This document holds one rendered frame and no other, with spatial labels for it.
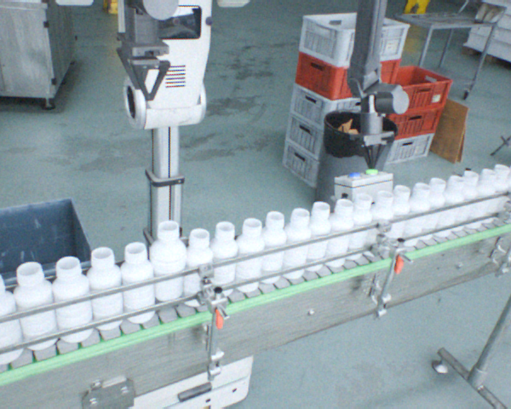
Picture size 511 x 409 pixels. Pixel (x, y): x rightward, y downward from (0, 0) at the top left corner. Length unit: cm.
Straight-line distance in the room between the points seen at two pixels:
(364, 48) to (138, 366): 88
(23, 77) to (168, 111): 323
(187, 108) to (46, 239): 56
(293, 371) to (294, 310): 112
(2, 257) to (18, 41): 313
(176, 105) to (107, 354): 75
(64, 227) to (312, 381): 126
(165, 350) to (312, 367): 133
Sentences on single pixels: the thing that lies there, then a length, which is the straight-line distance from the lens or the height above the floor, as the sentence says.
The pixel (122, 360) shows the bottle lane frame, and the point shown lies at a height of 94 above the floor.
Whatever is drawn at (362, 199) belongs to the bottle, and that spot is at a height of 115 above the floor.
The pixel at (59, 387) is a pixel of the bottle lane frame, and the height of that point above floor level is 93.
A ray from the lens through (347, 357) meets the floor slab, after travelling 237.
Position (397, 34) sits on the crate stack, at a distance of 358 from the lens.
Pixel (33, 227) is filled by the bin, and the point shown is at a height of 87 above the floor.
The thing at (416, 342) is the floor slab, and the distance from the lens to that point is 256.
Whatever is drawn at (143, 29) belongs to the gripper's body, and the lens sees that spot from 88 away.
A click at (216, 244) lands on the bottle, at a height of 113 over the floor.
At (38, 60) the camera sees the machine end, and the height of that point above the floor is 44.
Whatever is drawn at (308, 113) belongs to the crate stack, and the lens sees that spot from 348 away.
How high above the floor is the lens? 171
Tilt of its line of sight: 32 degrees down
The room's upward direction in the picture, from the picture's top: 6 degrees clockwise
